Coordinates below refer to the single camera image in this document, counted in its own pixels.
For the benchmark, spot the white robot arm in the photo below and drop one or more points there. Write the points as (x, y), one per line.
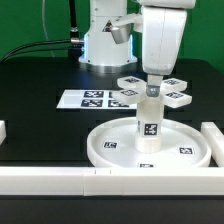
(108, 42)

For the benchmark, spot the white left fence bar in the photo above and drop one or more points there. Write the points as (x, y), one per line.
(2, 131)

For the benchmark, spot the white cross-shaped table base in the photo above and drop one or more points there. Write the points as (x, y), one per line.
(169, 92)

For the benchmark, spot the white fence bar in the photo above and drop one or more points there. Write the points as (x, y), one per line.
(92, 181)
(215, 139)
(2, 131)

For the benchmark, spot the white front fence bar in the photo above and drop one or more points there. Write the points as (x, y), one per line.
(92, 181)

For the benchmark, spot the white marker plate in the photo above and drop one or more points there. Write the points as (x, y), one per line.
(91, 99)

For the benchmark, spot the white right fence bar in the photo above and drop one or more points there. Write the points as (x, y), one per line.
(215, 139)

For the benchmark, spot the white round table top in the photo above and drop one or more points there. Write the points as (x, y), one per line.
(170, 144)

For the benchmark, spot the black vertical cable connector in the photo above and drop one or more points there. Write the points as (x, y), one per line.
(74, 33)

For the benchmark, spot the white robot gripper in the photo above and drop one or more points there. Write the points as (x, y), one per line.
(162, 30)

